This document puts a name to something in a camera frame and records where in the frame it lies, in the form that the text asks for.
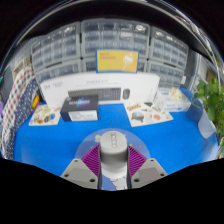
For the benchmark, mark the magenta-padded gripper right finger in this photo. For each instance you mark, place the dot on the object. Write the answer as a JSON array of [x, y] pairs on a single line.
[[149, 170]]

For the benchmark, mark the white and blue tissue box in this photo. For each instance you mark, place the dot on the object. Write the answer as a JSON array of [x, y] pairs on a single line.
[[173, 101]]

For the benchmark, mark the red and blue checked cloth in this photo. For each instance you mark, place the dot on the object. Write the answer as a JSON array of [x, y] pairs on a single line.
[[15, 100]]

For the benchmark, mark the yellow box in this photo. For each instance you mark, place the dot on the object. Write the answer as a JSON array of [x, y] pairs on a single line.
[[116, 61]]

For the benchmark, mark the green leafy plant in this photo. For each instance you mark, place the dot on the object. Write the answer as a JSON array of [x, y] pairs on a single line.
[[211, 96]]

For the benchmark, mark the grey computer mouse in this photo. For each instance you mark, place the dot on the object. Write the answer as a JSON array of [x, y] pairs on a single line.
[[113, 151]]

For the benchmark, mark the sticker sheet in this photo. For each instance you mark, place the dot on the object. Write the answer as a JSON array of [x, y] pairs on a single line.
[[148, 115], [45, 116]]

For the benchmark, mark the long white keyboard box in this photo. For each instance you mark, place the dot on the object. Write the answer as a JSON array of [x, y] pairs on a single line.
[[100, 83]]

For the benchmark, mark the small black box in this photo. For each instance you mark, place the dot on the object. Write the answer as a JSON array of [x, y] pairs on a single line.
[[80, 107]]

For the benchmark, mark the dark wall shelf unit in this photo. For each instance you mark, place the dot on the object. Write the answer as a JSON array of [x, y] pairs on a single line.
[[113, 8]]

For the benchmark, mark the white plant pot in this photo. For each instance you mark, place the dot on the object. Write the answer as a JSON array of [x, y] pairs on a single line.
[[206, 126]]

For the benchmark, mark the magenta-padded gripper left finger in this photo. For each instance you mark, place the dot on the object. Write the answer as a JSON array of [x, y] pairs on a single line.
[[77, 170]]

